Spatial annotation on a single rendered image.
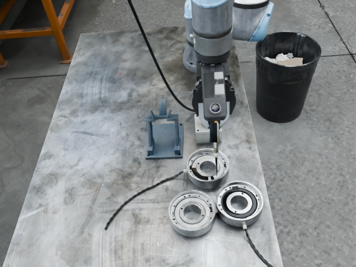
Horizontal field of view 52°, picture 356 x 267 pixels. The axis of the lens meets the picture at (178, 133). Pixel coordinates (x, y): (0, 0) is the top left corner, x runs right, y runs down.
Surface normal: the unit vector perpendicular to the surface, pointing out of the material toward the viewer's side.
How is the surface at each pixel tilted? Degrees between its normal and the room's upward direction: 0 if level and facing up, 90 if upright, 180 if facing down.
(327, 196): 0
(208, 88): 32
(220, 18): 90
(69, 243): 0
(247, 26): 81
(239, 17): 84
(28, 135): 0
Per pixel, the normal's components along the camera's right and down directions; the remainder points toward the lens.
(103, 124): -0.08, -0.69
